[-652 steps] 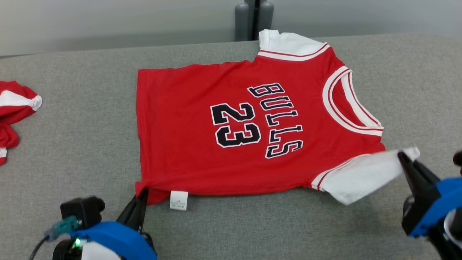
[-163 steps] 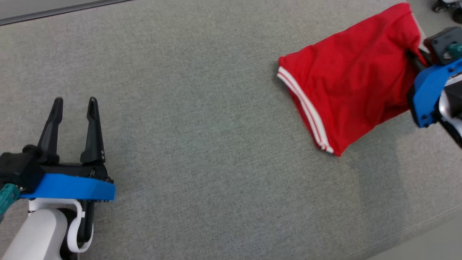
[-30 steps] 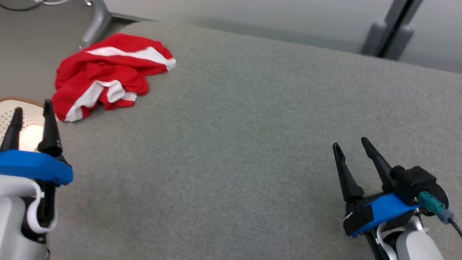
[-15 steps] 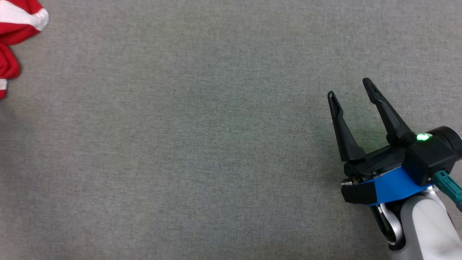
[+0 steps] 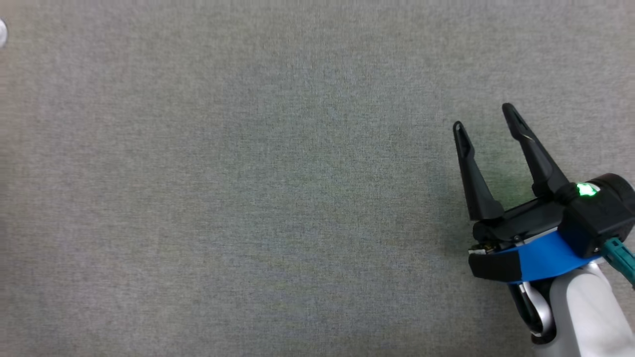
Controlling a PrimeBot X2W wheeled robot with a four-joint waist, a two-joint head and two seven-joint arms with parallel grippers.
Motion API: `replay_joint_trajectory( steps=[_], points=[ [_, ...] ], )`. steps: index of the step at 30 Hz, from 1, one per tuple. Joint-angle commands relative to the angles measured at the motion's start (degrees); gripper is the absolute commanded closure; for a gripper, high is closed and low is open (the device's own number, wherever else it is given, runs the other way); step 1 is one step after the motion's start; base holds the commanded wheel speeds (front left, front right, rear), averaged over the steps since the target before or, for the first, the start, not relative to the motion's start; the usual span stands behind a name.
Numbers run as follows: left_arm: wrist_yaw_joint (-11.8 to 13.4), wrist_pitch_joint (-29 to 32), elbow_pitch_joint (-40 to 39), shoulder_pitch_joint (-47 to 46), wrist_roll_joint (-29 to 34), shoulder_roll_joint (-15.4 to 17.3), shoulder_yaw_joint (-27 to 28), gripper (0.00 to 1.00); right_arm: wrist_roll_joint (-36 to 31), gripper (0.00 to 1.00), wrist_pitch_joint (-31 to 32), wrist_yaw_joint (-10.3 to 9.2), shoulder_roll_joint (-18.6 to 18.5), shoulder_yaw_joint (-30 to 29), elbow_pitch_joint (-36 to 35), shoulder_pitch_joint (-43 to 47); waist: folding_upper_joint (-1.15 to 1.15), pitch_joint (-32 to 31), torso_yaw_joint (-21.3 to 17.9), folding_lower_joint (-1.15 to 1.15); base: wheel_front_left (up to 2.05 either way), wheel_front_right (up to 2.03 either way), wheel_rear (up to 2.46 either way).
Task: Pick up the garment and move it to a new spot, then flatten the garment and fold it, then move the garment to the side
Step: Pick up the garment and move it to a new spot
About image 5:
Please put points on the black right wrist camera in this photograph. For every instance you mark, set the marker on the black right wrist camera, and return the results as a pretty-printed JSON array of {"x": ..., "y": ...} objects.
[{"x": 605, "y": 213}]

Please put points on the white round object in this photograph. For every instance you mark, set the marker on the white round object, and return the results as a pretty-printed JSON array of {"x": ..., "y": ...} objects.
[{"x": 2, "y": 33}]

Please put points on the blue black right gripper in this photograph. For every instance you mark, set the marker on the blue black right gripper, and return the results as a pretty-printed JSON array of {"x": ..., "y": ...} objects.
[{"x": 540, "y": 258}]

